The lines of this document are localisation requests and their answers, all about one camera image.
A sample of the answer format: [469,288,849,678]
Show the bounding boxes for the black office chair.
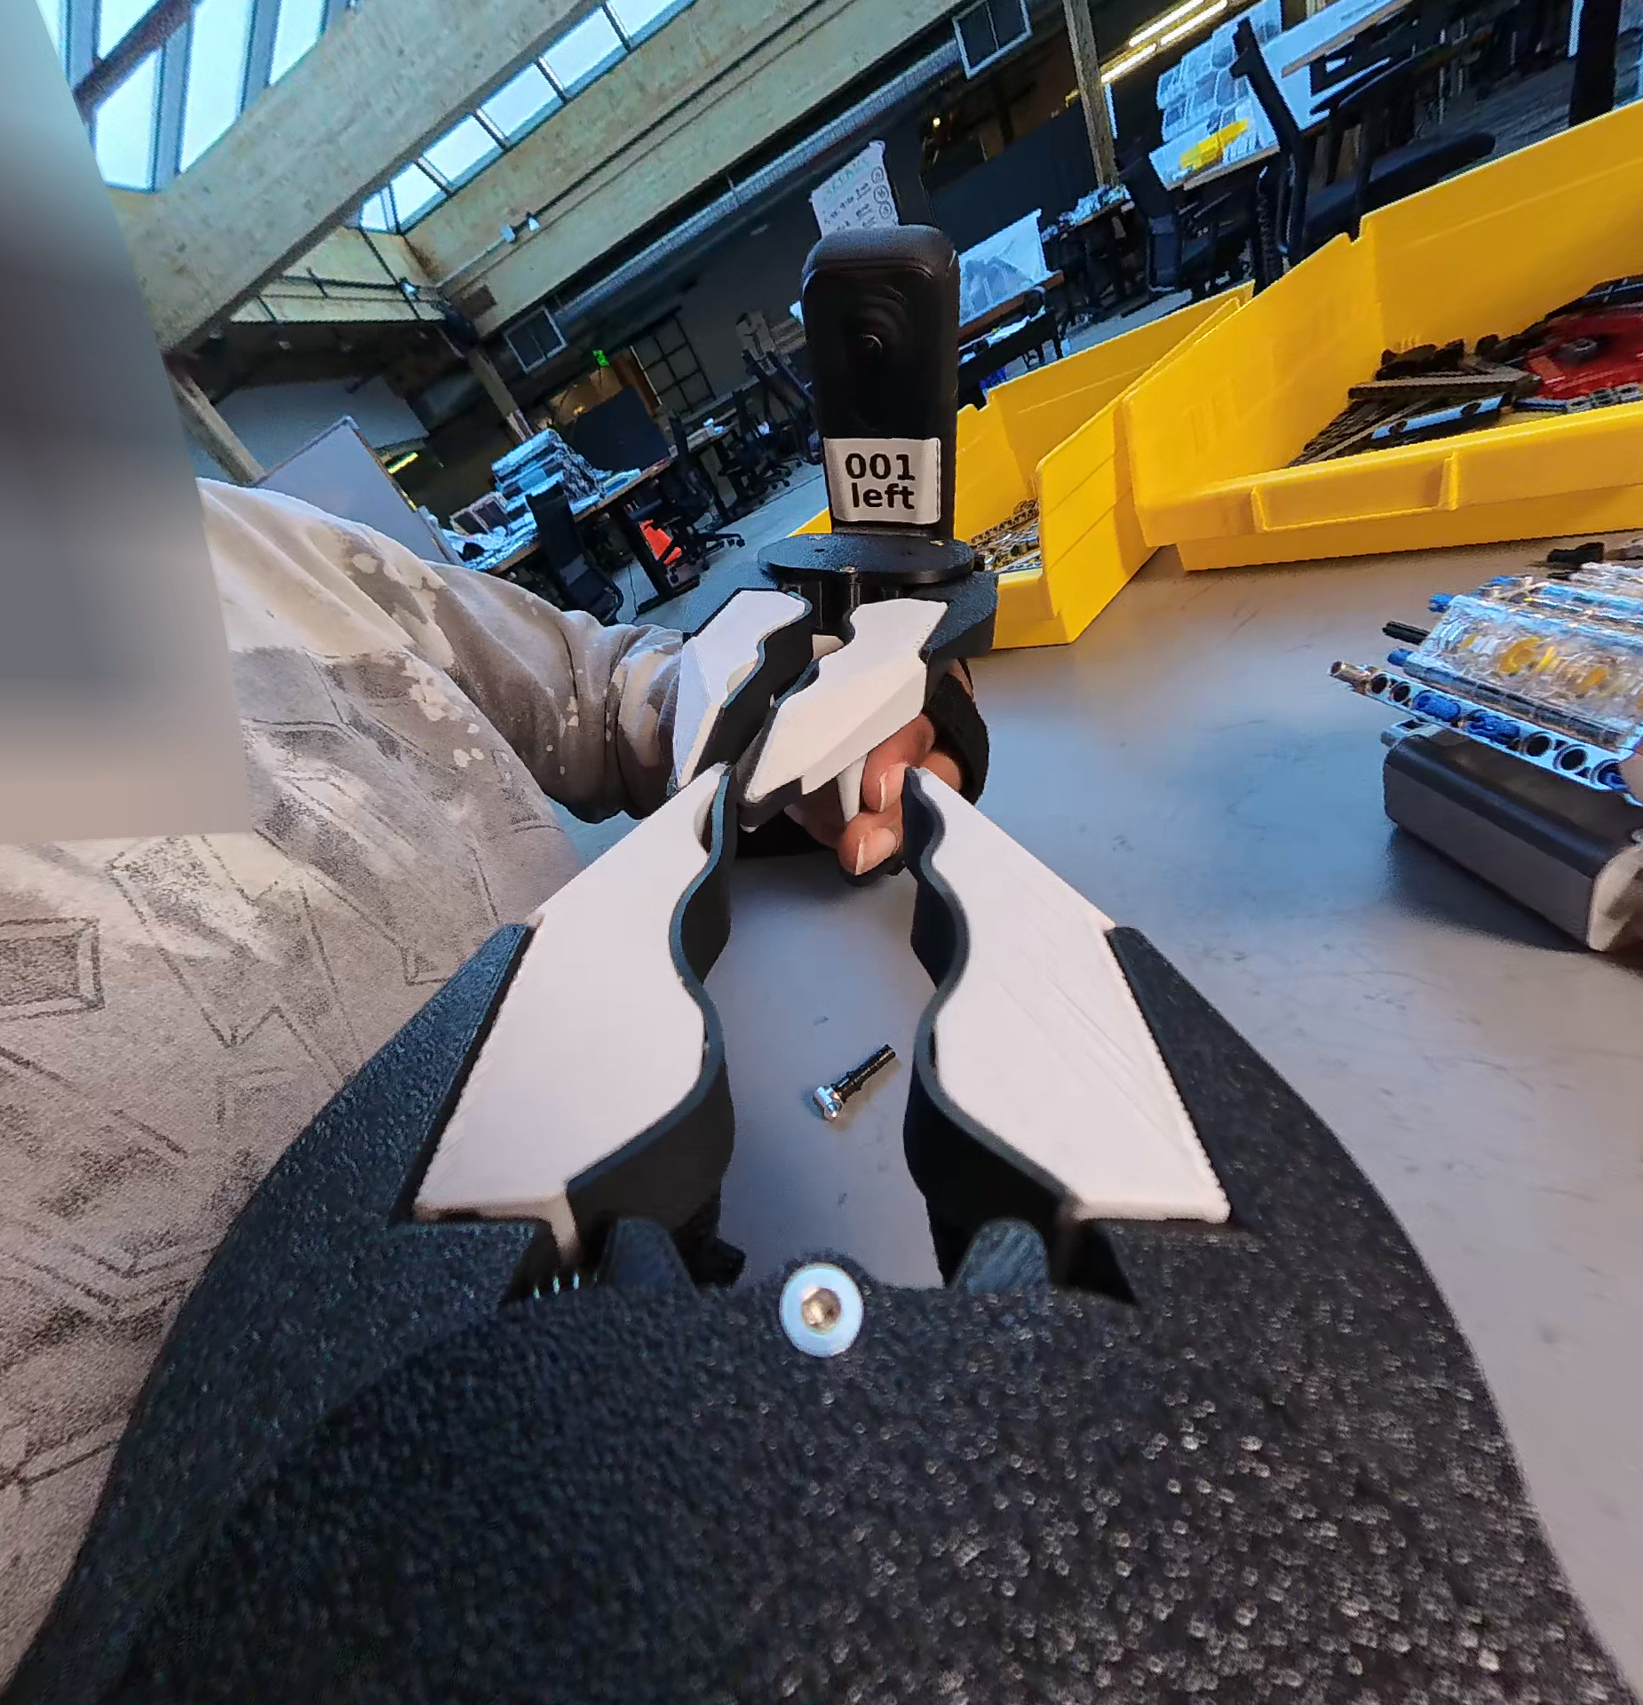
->
[1228,13,1462,267]

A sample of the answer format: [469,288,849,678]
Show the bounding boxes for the heap of red black parts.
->
[1295,267,1643,467]

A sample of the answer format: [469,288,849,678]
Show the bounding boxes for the yellow plastic bin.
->
[952,288,1256,652]
[1114,89,1643,574]

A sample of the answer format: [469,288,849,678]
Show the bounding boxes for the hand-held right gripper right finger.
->
[898,768,1234,1271]

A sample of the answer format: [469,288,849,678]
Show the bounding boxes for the person's left forearm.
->
[195,480,693,826]

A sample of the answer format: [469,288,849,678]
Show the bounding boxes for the person's left hand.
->
[826,706,979,880]

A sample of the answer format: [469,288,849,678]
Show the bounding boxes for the toy engine model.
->
[1332,547,1643,961]

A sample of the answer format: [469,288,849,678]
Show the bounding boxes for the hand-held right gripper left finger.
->
[416,768,740,1255]

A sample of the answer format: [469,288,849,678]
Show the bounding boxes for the white paper sign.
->
[811,144,901,235]

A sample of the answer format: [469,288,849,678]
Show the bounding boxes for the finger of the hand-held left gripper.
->
[740,599,952,826]
[672,590,818,793]

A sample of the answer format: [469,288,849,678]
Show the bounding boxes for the heap of dark small parts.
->
[968,501,1051,574]

